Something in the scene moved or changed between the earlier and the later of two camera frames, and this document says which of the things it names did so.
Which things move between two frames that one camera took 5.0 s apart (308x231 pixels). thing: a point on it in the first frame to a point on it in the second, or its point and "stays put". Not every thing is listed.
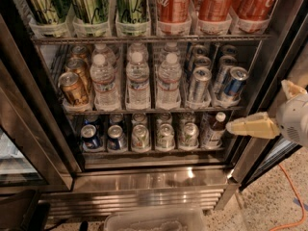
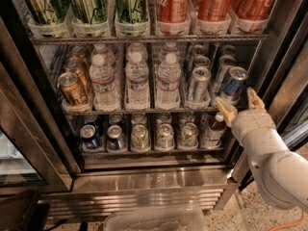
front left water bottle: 106,95 stays put
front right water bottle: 169,74 stays put
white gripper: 294,118 to 253,124
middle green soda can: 166,139 stays put
